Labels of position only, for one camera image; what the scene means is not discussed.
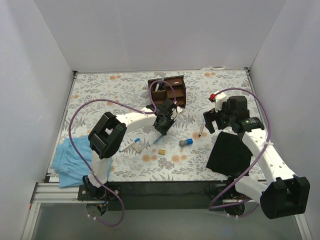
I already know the grey blue glue stick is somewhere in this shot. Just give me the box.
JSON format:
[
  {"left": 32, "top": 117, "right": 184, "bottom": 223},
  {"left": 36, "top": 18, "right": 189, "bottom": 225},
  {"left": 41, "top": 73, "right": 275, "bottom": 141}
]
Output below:
[{"left": 179, "top": 138, "right": 193, "bottom": 148}]

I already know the blue capped white marker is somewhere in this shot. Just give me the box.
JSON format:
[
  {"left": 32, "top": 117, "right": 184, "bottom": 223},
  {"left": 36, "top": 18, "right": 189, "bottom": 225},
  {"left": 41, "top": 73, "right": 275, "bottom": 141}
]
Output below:
[{"left": 119, "top": 138, "right": 140, "bottom": 152}]

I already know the green capped white marker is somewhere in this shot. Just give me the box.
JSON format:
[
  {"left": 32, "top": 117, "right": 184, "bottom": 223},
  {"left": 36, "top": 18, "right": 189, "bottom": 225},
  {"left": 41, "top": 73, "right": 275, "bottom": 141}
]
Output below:
[{"left": 154, "top": 82, "right": 161, "bottom": 92}]

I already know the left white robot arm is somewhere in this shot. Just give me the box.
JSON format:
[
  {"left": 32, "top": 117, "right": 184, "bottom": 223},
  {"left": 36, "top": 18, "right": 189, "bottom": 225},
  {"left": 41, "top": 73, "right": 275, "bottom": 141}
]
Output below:
[{"left": 87, "top": 99, "right": 183, "bottom": 200}]

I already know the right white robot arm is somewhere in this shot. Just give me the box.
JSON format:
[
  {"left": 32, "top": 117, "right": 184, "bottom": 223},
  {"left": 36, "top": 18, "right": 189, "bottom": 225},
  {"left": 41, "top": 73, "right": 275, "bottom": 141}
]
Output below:
[{"left": 203, "top": 93, "right": 310, "bottom": 219}]

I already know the floral patterned table mat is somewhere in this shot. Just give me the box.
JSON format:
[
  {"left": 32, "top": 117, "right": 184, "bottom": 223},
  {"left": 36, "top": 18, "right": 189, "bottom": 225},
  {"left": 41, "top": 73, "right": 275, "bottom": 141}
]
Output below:
[{"left": 59, "top": 70, "right": 259, "bottom": 182}]

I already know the small yellow eraser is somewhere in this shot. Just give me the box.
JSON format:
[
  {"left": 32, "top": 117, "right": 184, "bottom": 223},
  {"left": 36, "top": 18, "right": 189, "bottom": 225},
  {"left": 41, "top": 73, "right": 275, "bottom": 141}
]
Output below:
[{"left": 158, "top": 149, "right": 166, "bottom": 155}]

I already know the brown wooden desk organizer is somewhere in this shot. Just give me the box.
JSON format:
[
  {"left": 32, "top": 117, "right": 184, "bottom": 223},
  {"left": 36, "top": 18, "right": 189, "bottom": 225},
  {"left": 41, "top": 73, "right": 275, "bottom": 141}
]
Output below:
[{"left": 151, "top": 75, "right": 186, "bottom": 109}]

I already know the black cloth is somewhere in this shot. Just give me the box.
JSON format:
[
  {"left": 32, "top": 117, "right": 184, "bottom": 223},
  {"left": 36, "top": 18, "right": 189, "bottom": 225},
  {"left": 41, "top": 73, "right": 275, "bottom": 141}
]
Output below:
[{"left": 206, "top": 132, "right": 252, "bottom": 176}]

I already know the light blue cloth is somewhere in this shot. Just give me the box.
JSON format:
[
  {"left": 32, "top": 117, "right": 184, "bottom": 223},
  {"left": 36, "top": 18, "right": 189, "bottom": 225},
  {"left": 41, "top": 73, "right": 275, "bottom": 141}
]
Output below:
[{"left": 51, "top": 134, "right": 113, "bottom": 189}]

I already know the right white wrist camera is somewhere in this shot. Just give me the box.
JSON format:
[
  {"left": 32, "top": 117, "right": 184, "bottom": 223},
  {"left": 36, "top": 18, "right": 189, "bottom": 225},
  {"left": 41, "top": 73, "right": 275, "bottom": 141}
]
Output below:
[{"left": 208, "top": 91, "right": 228, "bottom": 112}]

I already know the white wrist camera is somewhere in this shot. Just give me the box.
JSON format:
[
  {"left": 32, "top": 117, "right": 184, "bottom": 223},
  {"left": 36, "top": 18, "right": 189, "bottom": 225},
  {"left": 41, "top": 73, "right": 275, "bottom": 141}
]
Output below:
[
  {"left": 208, "top": 91, "right": 228, "bottom": 112},
  {"left": 171, "top": 106, "right": 184, "bottom": 119}
]

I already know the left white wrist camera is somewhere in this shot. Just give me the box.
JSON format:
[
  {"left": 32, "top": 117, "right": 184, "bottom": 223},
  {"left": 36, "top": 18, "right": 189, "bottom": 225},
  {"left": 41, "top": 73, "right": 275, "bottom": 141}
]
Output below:
[{"left": 171, "top": 106, "right": 184, "bottom": 119}]

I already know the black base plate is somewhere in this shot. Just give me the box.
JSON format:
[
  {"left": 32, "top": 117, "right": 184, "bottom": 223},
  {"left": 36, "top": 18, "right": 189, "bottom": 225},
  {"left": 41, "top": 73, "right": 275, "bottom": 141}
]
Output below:
[{"left": 77, "top": 182, "right": 256, "bottom": 213}]

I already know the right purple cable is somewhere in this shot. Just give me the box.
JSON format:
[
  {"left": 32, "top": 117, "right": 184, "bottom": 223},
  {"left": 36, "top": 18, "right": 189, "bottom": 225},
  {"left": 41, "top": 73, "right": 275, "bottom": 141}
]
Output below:
[{"left": 208, "top": 87, "right": 273, "bottom": 219}]

